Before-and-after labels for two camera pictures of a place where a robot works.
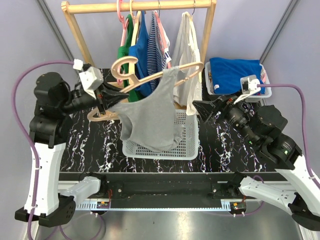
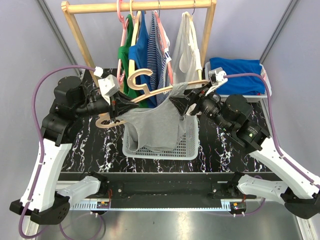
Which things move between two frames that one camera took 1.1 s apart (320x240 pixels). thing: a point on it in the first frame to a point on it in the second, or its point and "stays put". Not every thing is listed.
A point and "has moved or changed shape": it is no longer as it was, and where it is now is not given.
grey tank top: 149,122 has moved or changed shape
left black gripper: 111,95 to 123,104
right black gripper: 205,108 to 182,103
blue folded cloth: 227,72 stays put
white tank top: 187,51 stays put
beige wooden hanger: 137,83 to 137,95
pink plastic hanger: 124,21 stays put
